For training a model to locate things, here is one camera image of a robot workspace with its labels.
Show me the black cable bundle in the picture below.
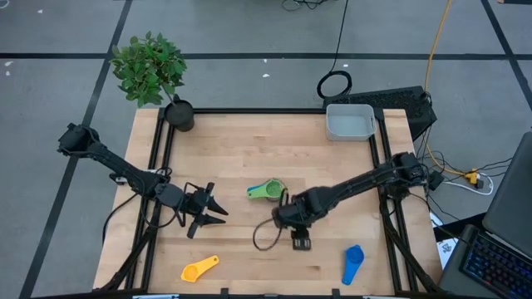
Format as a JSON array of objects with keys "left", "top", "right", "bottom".
[{"left": 281, "top": 0, "right": 337, "bottom": 12}]

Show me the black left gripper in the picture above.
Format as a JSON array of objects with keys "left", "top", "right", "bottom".
[{"left": 182, "top": 182, "right": 229, "bottom": 239}]

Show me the blue plastic measuring cup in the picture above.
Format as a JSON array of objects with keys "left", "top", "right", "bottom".
[{"left": 341, "top": 243, "right": 366, "bottom": 287}]

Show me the grey plastic basket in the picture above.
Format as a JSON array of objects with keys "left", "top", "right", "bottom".
[{"left": 325, "top": 103, "right": 377, "bottom": 142}]

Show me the white power cable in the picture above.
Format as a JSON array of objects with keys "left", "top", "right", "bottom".
[{"left": 442, "top": 172, "right": 495, "bottom": 197}]

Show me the black left arm base cable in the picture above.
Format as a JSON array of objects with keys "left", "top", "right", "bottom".
[{"left": 101, "top": 193, "right": 140, "bottom": 246}]

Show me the black coiled floor cable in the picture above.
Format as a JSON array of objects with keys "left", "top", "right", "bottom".
[{"left": 315, "top": 0, "right": 354, "bottom": 100}]

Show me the yellow plastic measuring cup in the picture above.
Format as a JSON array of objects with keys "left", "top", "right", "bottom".
[{"left": 180, "top": 254, "right": 220, "bottom": 283}]

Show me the white paper sheet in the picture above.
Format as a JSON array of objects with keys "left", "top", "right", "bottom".
[{"left": 430, "top": 210, "right": 461, "bottom": 270}]

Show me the green plant in black pot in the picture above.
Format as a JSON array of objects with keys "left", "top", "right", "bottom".
[{"left": 108, "top": 31, "right": 196, "bottom": 133}]

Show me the black perforated computer case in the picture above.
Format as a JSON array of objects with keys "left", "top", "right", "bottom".
[{"left": 322, "top": 85, "right": 438, "bottom": 141}]

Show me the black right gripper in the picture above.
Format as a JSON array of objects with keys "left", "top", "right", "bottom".
[{"left": 273, "top": 187, "right": 323, "bottom": 252}]

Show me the black power adapter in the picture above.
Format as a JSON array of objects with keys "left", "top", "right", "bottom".
[{"left": 426, "top": 169, "right": 445, "bottom": 192}]

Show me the grey laptop with lit keyboard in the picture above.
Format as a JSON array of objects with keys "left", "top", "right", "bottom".
[{"left": 438, "top": 131, "right": 532, "bottom": 299}]

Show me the yellow extension cable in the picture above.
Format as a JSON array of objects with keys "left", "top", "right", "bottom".
[{"left": 422, "top": 0, "right": 475, "bottom": 178}]

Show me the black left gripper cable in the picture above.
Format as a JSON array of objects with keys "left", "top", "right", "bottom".
[{"left": 139, "top": 165, "right": 209, "bottom": 230}]

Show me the yellow power plug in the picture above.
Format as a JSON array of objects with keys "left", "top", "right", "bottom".
[{"left": 464, "top": 168, "right": 482, "bottom": 188}]

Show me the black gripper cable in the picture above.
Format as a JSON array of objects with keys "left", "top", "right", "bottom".
[
  {"left": 139, "top": 165, "right": 209, "bottom": 230},
  {"left": 252, "top": 218, "right": 288, "bottom": 252}
]

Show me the black metal table frame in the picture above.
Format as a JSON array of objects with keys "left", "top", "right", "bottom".
[{"left": 99, "top": 106, "right": 448, "bottom": 298}]

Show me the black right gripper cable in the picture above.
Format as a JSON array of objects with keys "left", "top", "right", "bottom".
[{"left": 252, "top": 218, "right": 288, "bottom": 252}]

